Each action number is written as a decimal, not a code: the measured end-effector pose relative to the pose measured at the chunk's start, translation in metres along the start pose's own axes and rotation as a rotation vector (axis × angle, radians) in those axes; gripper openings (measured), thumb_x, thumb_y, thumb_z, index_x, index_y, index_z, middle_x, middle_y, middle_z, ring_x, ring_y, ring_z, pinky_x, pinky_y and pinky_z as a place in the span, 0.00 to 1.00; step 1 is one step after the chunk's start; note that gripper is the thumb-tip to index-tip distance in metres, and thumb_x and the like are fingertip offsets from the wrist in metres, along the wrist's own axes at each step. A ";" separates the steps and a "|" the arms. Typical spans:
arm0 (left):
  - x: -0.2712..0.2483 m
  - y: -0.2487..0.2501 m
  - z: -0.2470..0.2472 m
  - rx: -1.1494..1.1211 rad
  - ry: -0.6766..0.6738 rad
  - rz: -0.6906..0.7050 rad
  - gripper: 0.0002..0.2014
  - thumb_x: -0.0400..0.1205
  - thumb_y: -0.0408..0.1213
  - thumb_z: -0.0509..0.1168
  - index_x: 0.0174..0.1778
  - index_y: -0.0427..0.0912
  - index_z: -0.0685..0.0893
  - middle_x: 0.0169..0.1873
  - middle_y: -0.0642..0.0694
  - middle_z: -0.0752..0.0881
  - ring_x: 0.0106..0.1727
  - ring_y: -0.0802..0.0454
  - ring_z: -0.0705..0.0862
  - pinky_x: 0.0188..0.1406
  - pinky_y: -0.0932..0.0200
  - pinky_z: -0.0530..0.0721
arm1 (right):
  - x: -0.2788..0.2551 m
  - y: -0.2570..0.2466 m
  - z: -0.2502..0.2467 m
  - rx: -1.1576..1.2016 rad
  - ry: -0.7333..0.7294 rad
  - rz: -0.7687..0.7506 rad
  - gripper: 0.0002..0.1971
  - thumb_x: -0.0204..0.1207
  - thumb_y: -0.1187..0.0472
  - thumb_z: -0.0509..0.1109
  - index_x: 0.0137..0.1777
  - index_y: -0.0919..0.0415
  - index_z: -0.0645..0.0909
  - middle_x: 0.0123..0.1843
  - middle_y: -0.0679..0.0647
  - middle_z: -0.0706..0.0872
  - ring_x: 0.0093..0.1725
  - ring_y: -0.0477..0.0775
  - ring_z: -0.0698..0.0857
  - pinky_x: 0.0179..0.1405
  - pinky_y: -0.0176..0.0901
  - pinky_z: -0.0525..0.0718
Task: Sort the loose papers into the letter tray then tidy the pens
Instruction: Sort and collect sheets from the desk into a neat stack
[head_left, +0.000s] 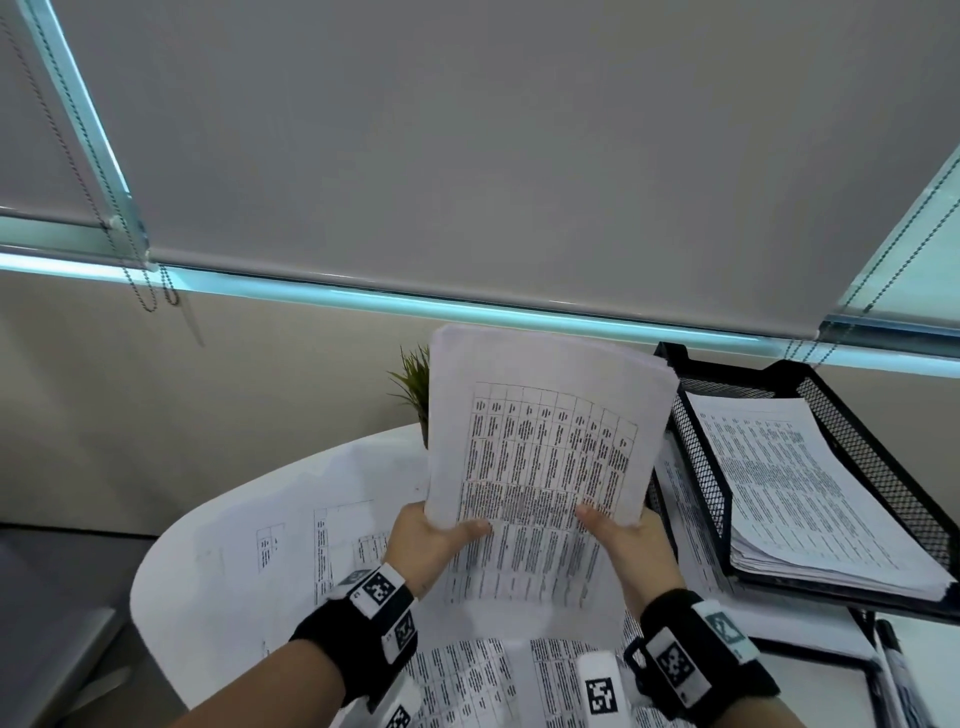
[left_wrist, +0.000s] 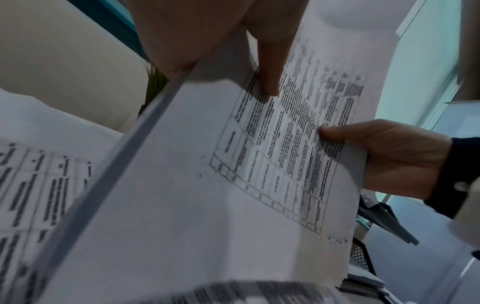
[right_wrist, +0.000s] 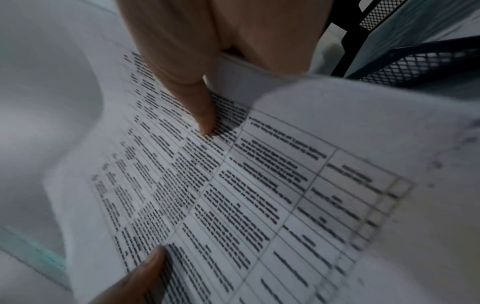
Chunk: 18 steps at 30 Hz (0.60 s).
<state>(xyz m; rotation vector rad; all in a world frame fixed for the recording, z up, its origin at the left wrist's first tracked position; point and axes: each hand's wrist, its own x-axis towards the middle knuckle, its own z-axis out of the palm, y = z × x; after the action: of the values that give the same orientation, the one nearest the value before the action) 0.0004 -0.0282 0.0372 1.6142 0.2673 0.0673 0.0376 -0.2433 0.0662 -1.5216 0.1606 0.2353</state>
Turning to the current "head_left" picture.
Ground person's right hand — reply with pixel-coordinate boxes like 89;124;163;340
575;503;688;620

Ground person's left hand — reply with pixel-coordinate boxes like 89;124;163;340
382;502;494;601

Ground pile of papers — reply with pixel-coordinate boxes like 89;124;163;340
254;487;676;728

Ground black mesh paper tray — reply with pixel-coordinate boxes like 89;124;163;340
646;341;960;728

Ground person's left forearm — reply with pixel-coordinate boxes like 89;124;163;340
172;637;350;728

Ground person's right forearm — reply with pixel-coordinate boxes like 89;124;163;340
693;693;808;728

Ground black left wristband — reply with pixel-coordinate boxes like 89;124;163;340
288;562;419;714

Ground black wristband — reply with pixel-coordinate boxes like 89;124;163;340
288;562;419;714
622;588;781;725

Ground black right wristband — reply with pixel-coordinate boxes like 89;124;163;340
622;588;781;725

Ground potted green plant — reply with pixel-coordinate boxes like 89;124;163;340
386;343;433;451

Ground white table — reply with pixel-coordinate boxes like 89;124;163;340
128;423;960;728

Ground glass window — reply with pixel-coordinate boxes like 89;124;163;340
0;0;960;380

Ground black marker pen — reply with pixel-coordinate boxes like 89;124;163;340
873;618;931;728

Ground grey low cabinet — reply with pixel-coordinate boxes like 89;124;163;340
0;524;148;728

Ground wide grey roller blind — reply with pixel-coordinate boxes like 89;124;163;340
48;0;960;340

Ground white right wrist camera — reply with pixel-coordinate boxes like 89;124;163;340
575;652;631;728

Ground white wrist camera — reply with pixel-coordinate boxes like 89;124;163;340
378;674;425;728
575;652;631;728

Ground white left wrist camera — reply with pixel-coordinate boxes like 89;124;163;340
378;674;425;728

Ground metal bead chain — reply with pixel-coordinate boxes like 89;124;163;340
0;14;183;310
783;179;960;369

